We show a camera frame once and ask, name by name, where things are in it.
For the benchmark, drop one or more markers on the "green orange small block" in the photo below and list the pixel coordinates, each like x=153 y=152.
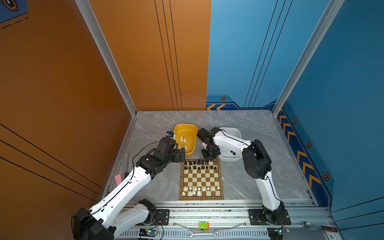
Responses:
x=204 y=226

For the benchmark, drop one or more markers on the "wooden chess board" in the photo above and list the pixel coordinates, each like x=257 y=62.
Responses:
x=201 y=180

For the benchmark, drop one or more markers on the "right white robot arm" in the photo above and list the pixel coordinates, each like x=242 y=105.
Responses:
x=257 y=163

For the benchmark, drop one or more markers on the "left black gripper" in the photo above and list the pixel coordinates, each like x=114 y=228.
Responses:
x=178 y=158

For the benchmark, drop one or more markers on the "yellow plastic tray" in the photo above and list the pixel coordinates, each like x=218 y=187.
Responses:
x=186 y=137

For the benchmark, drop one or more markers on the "red handled ratchet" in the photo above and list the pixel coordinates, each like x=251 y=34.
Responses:
x=324 y=228

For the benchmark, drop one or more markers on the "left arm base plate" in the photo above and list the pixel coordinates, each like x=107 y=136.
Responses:
x=161 y=216

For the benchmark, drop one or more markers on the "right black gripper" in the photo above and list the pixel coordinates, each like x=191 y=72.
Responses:
x=207 y=158

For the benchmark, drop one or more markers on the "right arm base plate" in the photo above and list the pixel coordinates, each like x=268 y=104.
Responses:
x=264 y=218

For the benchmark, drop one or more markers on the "silver wrench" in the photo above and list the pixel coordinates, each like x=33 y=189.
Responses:
x=191 y=234

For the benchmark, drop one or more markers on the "circuit board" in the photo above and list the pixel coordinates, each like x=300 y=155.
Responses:
x=148 y=234
x=277 y=233

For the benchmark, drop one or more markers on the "pink eraser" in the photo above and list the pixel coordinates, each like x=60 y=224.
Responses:
x=118 y=179

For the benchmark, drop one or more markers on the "right circuit board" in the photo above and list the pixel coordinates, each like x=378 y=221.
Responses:
x=277 y=233

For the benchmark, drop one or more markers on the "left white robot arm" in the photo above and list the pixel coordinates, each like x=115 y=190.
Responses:
x=104 y=220

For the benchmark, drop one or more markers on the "left circuit board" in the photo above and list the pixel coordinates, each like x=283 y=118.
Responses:
x=148 y=234

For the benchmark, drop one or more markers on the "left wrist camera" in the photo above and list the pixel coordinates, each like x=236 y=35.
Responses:
x=170 y=134

